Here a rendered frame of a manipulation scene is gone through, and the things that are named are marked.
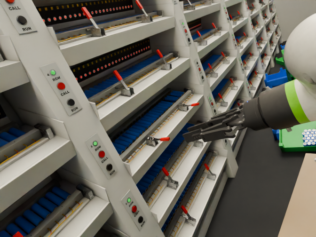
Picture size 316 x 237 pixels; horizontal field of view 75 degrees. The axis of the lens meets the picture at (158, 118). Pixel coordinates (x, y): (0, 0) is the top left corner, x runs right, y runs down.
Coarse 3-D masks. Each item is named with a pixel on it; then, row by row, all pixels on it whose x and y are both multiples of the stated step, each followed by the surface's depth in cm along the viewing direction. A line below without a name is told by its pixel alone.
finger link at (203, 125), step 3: (201, 123) 61; (204, 123) 60; (192, 126) 63; (195, 126) 63; (198, 126) 62; (201, 126) 61; (204, 126) 61; (207, 126) 60; (189, 129) 64; (192, 129) 64; (195, 129) 63
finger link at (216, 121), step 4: (232, 112) 54; (236, 112) 52; (240, 112) 52; (224, 116) 56; (228, 116) 55; (208, 120) 60; (212, 120) 59; (216, 120) 58; (220, 120) 57; (216, 124) 59
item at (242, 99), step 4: (240, 96) 167; (244, 96) 166; (236, 100) 171; (240, 100) 167; (244, 100) 167; (248, 100) 165; (236, 104) 161; (240, 104) 165; (232, 108) 158; (236, 132) 134; (236, 136) 132; (232, 140) 128; (232, 144) 125; (232, 148) 128
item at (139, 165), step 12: (180, 84) 108; (192, 84) 104; (192, 96) 103; (192, 108) 94; (120, 120) 82; (168, 120) 86; (180, 120) 85; (108, 132) 77; (168, 132) 79; (168, 144) 79; (144, 156) 68; (156, 156) 72; (132, 168) 64; (144, 168) 67
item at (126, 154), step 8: (184, 96) 99; (176, 104) 93; (168, 112) 87; (176, 112) 89; (160, 120) 82; (152, 128) 78; (144, 136) 74; (136, 144) 70; (128, 152) 67; (136, 152) 69
